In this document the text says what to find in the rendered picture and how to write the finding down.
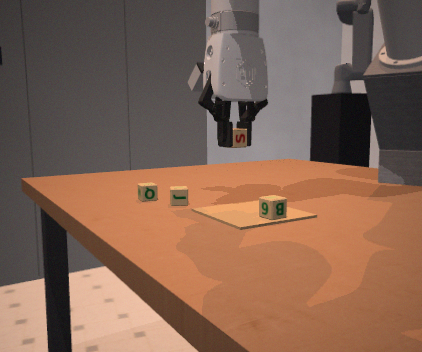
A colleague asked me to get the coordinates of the cream toy letter block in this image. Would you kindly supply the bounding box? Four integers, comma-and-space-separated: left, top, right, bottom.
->
259, 195, 287, 220
170, 186, 188, 206
137, 183, 158, 202
226, 128, 247, 148

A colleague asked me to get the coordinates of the light tan flat mat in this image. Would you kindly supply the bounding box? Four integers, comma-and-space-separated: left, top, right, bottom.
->
192, 200, 317, 230

